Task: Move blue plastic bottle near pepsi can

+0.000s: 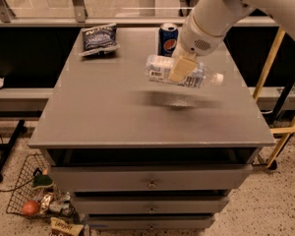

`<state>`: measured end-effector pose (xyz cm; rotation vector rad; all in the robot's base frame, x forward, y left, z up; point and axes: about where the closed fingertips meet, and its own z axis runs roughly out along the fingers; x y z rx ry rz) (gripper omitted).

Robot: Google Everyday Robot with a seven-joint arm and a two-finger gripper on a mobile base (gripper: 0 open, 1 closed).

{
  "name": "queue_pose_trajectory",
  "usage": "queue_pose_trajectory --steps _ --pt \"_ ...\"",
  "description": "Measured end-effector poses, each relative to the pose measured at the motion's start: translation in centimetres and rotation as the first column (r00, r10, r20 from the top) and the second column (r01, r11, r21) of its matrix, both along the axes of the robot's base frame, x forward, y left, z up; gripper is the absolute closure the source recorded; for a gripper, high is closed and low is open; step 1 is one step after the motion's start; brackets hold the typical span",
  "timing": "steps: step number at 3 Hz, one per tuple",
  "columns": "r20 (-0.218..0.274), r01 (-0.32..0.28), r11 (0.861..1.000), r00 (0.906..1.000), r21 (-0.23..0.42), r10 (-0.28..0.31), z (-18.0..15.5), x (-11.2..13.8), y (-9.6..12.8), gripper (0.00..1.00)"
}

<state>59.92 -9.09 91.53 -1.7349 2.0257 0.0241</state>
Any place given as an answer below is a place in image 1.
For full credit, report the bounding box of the top grey drawer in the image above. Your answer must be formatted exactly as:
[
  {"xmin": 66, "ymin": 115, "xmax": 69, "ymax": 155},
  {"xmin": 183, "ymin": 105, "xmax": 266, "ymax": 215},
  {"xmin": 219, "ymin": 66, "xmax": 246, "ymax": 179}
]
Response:
[{"xmin": 48, "ymin": 164, "xmax": 253, "ymax": 192}]

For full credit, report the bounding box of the red apple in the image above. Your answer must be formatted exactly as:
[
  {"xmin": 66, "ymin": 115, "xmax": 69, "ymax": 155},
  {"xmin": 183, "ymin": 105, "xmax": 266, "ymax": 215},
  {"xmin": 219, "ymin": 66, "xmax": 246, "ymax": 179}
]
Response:
[{"xmin": 22, "ymin": 200, "xmax": 40, "ymax": 216}]

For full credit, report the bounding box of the dark blue chip bag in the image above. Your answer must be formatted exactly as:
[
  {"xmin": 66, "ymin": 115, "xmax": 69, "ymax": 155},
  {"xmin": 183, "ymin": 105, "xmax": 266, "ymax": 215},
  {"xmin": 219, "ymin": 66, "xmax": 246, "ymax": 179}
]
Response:
[{"xmin": 80, "ymin": 23, "xmax": 120, "ymax": 57}]

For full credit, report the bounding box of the green sponge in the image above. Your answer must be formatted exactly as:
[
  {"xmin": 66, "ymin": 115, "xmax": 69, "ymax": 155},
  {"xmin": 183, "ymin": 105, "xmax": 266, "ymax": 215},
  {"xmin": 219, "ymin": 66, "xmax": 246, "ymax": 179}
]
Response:
[{"xmin": 32, "ymin": 175, "xmax": 54, "ymax": 189}]

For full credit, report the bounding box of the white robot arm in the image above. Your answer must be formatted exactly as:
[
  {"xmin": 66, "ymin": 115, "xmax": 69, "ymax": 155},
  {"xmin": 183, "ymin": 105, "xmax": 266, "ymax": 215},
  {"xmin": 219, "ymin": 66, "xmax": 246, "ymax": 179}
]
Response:
[{"xmin": 169, "ymin": 0, "xmax": 295, "ymax": 83}]

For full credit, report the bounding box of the crumpled silver wrapper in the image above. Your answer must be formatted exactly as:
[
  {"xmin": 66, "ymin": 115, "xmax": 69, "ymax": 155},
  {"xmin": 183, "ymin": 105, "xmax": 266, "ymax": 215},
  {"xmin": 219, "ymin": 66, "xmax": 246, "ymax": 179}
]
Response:
[{"xmin": 39, "ymin": 193, "xmax": 74, "ymax": 216}]

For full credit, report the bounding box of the bottom grey drawer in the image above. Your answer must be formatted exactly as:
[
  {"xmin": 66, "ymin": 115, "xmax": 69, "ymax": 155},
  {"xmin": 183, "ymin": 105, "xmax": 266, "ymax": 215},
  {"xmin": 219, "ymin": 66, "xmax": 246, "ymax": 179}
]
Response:
[{"xmin": 87, "ymin": 216, "xmax": 214, "ymax": 230}]

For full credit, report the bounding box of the blue label plastic bottle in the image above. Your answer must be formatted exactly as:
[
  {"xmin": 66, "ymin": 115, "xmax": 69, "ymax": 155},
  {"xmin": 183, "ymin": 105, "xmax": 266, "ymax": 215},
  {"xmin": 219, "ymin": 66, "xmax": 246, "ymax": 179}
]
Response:
[{"xmin": 146, "ymin": 55, "xmax": 224, "ymax": 89}]

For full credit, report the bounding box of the metal window rail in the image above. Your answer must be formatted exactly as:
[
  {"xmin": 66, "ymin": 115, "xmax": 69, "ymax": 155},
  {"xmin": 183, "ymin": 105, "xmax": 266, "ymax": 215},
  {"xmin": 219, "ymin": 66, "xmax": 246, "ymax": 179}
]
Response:
[{"xmin": 0, "ymin": 0, "xmax": 279, "ymax": 28}]

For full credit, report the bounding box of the blue pepsi can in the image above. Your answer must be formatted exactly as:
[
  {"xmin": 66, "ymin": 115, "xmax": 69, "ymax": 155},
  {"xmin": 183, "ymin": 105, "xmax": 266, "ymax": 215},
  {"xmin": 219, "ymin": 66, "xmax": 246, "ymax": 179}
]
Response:
[{"xmin": 158, "ymin": 23, "xmax": 178, "ymax": 56}]

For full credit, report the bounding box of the grey drawer cabinet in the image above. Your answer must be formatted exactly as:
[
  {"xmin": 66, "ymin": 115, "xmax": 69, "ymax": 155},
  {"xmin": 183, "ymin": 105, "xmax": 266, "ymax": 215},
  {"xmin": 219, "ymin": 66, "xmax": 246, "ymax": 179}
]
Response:
[{"xmin": 29, "ymin": 28, "xmax": 274, "ymax": 220}]

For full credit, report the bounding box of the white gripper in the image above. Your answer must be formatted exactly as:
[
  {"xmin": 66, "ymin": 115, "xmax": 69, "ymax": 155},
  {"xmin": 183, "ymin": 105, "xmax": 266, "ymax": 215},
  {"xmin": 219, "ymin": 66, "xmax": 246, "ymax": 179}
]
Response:
[{"xmin": 168, "ymin": 14, "xmax": 224, "ymax": 83}]

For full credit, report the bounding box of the black wire basket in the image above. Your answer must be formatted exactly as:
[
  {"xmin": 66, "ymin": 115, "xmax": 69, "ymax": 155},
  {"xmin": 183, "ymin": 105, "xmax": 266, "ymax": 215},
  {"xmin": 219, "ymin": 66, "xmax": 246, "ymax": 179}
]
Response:
[{"xmin": 6, "ymin": 154, "xmax": 75, "ymax": 218}]

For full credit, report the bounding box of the middle grey drawer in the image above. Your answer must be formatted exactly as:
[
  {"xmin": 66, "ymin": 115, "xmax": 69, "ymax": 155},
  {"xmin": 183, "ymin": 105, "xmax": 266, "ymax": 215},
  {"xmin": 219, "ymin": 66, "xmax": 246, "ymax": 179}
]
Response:
[{"xmin": 72, "ymin": 196, "xmax": 229, "ymax": 214}]

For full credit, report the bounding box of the yellow snack bag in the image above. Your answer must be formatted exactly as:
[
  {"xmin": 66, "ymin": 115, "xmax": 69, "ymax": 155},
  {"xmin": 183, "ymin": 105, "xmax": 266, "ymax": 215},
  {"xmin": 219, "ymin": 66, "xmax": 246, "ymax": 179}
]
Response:
[{"xmin": 49, "ymin": 217, "xmax": 84, "ymax": 236}]

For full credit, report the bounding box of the grey drawer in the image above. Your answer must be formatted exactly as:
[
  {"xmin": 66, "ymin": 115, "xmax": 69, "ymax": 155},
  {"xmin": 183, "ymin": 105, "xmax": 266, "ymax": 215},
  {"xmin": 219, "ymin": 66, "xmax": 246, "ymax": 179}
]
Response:
[
  {"xmin": 87, "ymin": 216, "xmax": 214, "ymax": 230},
  {"xmin": 72, "ymin": 196, "xmax": 229, "ymax": 214},
  {"xmin": 48, "ymin": 164, "xmax": 253, "ymax": 192}
]

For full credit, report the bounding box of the black metal stand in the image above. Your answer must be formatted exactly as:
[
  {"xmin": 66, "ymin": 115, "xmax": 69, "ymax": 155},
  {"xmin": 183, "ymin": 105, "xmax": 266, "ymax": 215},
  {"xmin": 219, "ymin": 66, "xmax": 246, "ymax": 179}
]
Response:
[{"xmin": 0, "ymin": 110, "xmax": 42, "ymax": 182}]

